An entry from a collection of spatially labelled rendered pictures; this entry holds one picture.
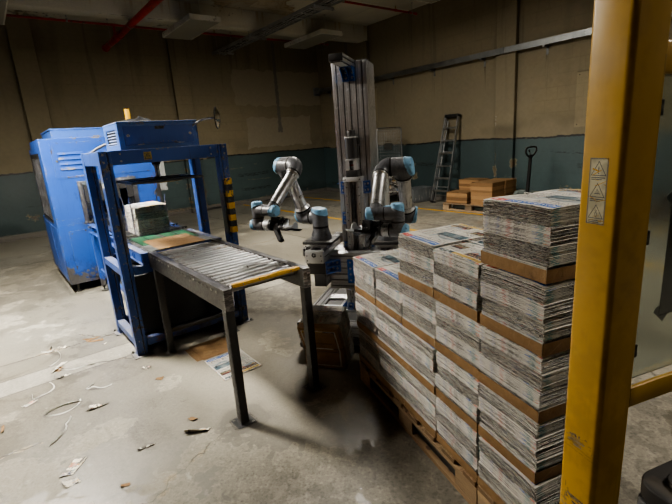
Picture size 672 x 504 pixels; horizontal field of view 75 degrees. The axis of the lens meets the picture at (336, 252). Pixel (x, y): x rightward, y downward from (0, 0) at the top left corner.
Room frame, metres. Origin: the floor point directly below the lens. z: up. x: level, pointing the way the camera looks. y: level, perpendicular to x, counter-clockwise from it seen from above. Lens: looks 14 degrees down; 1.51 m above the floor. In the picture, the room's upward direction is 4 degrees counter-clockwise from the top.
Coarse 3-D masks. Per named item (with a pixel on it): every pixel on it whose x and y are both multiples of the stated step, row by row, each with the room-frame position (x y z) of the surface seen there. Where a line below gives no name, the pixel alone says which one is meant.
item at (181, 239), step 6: (180, 234) 3.81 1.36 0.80; (186, 234) 3.79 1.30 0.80; (150, 240) 3.64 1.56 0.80; (156, 240) 3.62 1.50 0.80; (162, 240) 3.60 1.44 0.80; (168, 240) 3.58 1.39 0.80; (174, 240) 3.56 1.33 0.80; (180, 240) 3.55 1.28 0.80; (186, 240) 3.53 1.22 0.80; (192, 240) 3.51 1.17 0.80; (198, 240) 3.49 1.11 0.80; (156, 246) 3.38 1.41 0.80; (162, 246) 3.36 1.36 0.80; (168, 246) 3.34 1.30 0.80
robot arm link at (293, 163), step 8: (288, 160) 3.00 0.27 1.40; (296, 160) 2.99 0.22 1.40; (288, 168) 2.95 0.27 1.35; (296, 168) 2.94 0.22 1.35; (288, 176) 2.91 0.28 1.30; (296, 176) 2.95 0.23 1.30; (280, 184) 2.88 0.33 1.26; (288, 184) 2.88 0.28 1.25; (280, 192) 2.83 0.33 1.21; (272, 200) 2.80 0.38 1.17; (280, 200) 2.81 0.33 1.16; (264, 208) 2.78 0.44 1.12; (272, 208) 2.74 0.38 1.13; (272, 216) 2.76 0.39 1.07
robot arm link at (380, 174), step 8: (384, 160) 2.72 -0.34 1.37; (376, 168) 2.70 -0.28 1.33; (384, 168) 2.69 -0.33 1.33; (376, 176) 2.65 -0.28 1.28; (384, 176) 2.66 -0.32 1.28; (376, 184) 2.59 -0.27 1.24; (384, 184) 2.61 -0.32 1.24; (376, 192) 2.54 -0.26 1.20; (384, 192) 2.58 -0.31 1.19; (376, 200) 2.49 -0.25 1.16; (368, 208) 2.45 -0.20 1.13; (376, 208) 2.43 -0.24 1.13; (368, 216) 2.43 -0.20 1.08; (376, 216) 2.42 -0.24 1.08
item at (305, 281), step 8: (216, 240) 3.44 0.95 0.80; (240, 248) 3.10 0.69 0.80; (248, 248) 3.08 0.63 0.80; (264, 256) 2.81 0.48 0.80; (272, 256) 2.79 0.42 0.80; (288, 264) 2.58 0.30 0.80; (296, 264) 2.56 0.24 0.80; (304, 272) 2.46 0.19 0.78; (288, 280) 2.59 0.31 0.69; (296, 280) 2.52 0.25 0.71; (304, 280) 2.45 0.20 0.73
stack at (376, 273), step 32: (384, 256) 2.49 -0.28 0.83; (384, 288) 2.18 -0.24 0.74; (384, 320) 2.17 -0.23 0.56; (416, 320) 1.87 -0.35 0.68; (448, 320) 1.64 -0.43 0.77; (384, 352) 2.19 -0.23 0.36; (416, 352) 1.87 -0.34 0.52; (480, 352) 1.46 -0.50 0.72; (416, 384) 1.89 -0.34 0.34; (448, 384) 1.63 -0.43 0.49; (448, 416) 1.64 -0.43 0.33
